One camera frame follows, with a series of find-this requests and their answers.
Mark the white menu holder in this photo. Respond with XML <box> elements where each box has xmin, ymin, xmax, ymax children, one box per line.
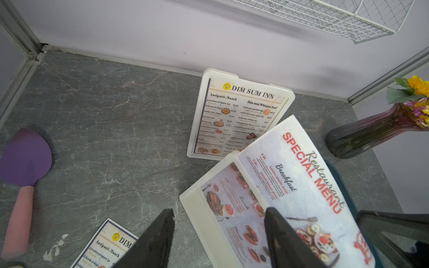
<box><xmin>179</xmin><ymin>154</ymin><xmax>271</xmax><ymax>268</ymax></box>
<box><xmin>186</xmin><ymin>68</ymin><xmax>296</xmax><ymax>161</ymax></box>

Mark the white wire wall shelf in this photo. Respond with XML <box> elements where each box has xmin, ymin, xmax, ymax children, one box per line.
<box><xmin>239</xmin><ymin>0</ymin><xmax>414</xmax><ymax>44</ymax></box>

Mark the yellow flower bouquet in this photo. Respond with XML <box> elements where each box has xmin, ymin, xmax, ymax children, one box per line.
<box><xmin>386</xmin><ymin>75</ymin><xmax>429</xmax><ymax>128</ymax></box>

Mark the special menu sheet top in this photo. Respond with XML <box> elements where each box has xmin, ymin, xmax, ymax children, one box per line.
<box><xmin>199</xmin><ymin>114</ymin><xmax>376</xmax><ymax>268</ymax></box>

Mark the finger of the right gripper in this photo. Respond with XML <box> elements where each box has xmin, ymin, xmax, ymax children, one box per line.
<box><xmin>356</xmin><ymin>211</ymin><xmax>429</xmax><ymax>268</ymax></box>

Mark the rear dim sum menu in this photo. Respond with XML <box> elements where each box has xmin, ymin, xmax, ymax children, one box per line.
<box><xmin>193</xmin><ymin>77</ymin><xmax>289</xmax><ymax>157</ymax></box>

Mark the dim sum menu sheet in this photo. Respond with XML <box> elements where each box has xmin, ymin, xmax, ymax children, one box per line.
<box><xmin>71</xmin><ymin>218</ymin><xmax>138</xmax><ymax>268</ymax></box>

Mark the teal plastic tray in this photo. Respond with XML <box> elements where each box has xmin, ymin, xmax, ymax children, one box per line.
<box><xmin>325</xmin><ymin>161</ymin><xmax>384</xmax><ymax>268</ymax></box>

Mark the dark glass vase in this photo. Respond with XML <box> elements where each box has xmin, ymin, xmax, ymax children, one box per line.
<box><xmin>325</xmin><ymin>103</ymin><xmax>429</xmax><ymax>159</ymax></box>

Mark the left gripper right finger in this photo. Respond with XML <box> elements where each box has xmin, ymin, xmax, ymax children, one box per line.
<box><xmin>264</xmin><ymin>207</ymin><xmax>326</xmax><ymax>268</ymax></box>

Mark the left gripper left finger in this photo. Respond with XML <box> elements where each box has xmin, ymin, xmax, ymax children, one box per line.
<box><xmin>113</xmin><ymin>208</ymin><xmax>175</xmax><ymax>268</ymax></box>

